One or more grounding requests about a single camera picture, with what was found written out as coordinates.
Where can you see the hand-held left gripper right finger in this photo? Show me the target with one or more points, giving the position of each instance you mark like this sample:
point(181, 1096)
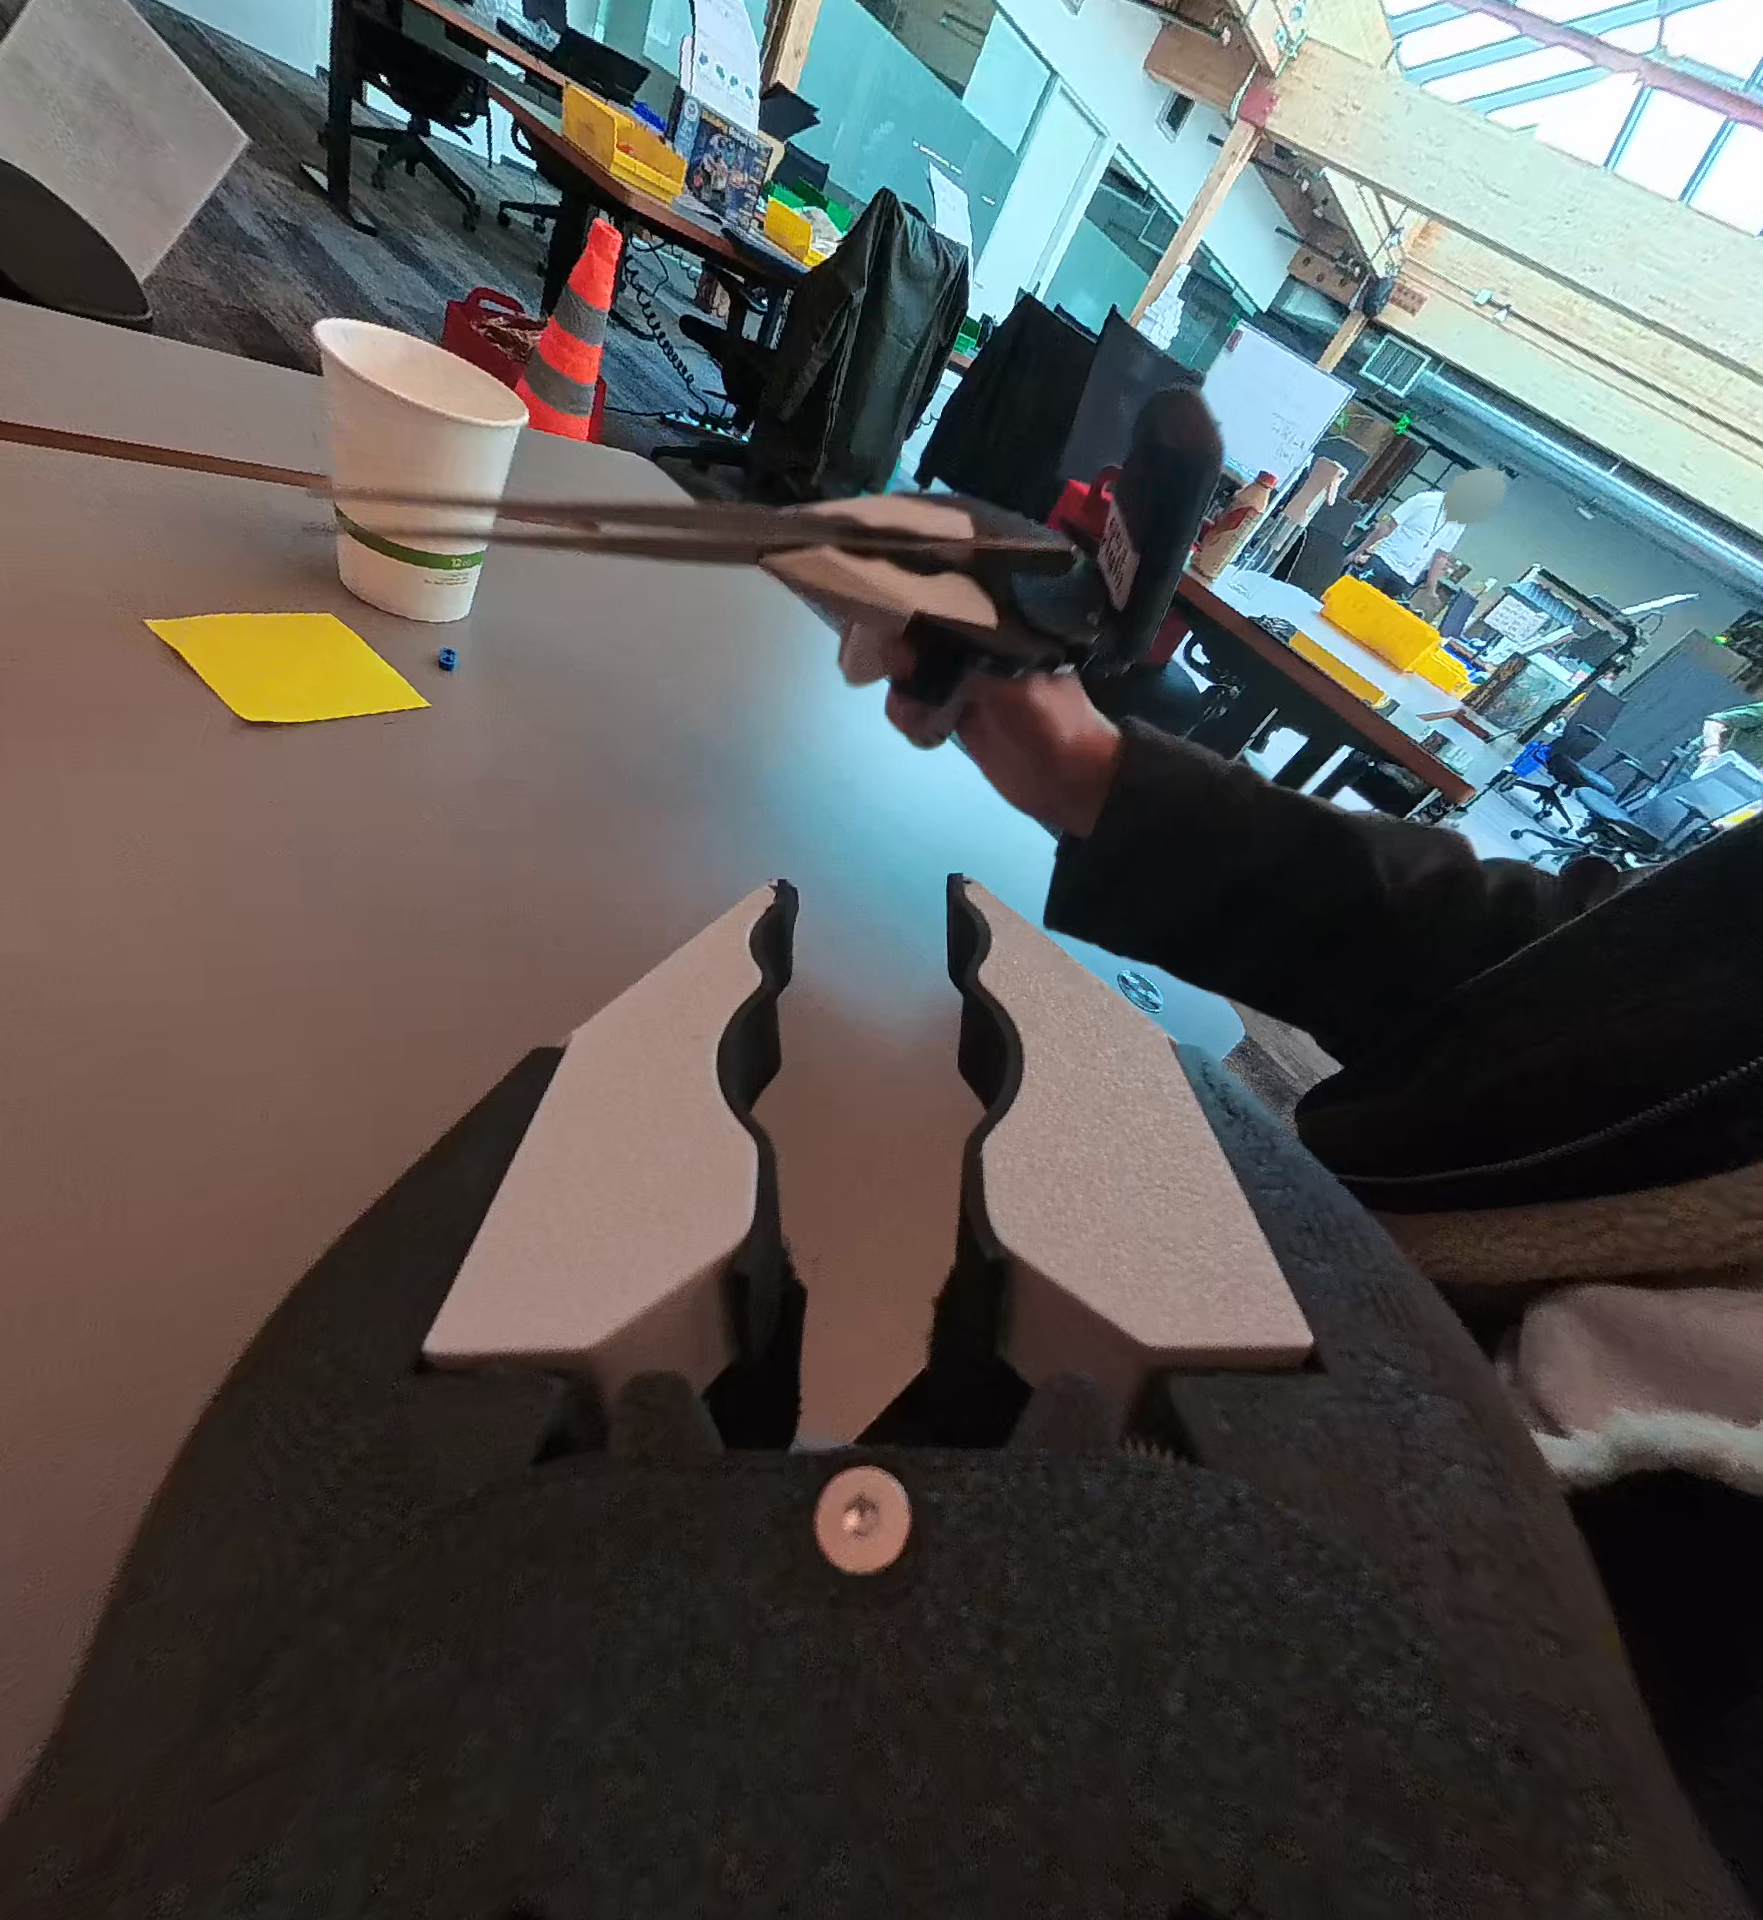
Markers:
point(1137, 1198)

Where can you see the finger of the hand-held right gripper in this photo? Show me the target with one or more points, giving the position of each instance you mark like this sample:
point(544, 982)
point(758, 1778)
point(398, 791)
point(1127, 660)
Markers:
point(943, 523)
point(882, 582)

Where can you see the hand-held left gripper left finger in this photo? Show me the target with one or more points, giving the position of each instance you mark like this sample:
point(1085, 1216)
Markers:
point(610, 1198)

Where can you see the metal tweezers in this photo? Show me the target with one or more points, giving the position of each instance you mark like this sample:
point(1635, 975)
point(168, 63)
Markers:
point(596, 527)

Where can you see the white paper cup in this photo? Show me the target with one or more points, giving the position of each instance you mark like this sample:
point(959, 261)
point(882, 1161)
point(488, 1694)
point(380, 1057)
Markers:
point(417, 448)

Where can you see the yellow sticky note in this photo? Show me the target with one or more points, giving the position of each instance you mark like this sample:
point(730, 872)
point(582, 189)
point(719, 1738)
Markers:
point(290, 666)

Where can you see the person's right forearm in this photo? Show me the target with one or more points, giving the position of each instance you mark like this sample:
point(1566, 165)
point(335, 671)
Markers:
point(1269, 900)

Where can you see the round blue desk sticker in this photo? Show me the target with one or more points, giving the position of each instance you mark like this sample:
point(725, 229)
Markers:
point(1137, 992)

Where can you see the wooden desk with black legs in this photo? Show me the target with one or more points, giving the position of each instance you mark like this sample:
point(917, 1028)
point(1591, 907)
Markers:
point(1343, 706)

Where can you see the grey desk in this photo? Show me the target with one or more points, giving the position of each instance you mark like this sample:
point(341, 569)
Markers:
point(221, 975)

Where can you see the long wooden office desk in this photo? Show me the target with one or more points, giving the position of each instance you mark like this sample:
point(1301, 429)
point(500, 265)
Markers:
point(564, 148)

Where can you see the person's right hand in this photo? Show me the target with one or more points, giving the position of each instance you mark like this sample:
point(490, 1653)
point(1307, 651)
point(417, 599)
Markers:
point(1030, 753)

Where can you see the beige bottle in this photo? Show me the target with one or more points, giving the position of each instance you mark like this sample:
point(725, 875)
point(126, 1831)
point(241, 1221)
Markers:
point(1234, 527)

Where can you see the red felt bag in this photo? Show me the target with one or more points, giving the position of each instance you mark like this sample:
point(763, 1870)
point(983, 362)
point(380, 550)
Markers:
point(1081, 503)

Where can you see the whiteboard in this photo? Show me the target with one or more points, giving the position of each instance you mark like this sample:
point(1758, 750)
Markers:
point(1276, 408)

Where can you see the black jacket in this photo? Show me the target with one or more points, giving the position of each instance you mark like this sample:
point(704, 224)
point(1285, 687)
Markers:
point(1030, 389)

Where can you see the dark green jacket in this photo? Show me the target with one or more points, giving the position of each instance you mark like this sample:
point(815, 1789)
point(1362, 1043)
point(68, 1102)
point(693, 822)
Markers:
point(864, 347)

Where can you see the yellow plastic bin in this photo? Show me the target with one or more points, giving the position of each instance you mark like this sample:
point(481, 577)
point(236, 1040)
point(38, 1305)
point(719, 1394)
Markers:
point(791, 226)
point(1378, 620)
point(624, 141)

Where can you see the orange traffic cone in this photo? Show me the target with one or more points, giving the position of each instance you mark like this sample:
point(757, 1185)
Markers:
point(574, 362)

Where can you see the colourful toy box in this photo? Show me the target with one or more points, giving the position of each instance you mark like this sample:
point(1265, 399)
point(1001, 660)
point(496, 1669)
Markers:
point(730, 168)

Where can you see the white paper poster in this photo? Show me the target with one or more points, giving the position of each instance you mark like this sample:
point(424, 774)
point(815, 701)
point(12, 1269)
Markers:
point(725, 63)

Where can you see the person's dark jacket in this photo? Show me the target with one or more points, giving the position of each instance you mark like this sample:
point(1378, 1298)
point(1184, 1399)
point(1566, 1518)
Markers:
point(1647, 1124)

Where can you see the white paper sheet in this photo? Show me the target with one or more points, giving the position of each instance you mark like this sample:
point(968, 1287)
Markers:
point(101, 121)

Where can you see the black mesh office chair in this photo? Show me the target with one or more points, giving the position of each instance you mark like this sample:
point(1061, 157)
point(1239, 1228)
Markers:
point(25, 226)

